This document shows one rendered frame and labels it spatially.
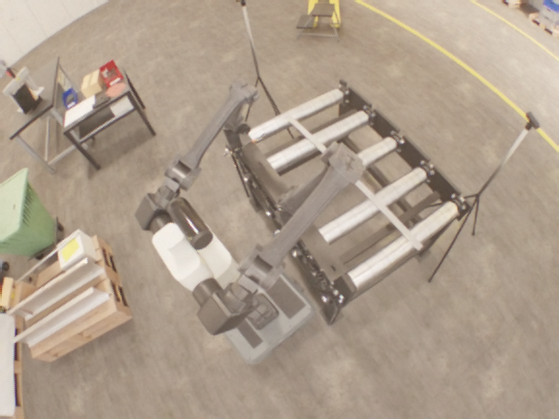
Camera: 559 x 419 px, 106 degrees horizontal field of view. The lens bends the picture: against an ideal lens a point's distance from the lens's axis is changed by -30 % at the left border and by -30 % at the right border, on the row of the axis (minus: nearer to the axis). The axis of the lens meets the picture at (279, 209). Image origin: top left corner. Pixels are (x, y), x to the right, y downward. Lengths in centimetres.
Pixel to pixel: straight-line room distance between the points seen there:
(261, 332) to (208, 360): 59
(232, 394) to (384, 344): 125
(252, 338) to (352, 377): 83
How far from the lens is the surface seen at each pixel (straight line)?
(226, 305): 85
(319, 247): 134
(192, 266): 90
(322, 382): 243
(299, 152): 195
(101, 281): 287
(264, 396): 247
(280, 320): 219
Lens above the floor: 242
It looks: 61 degrees down
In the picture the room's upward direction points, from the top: 13 degrees counter-clockwise
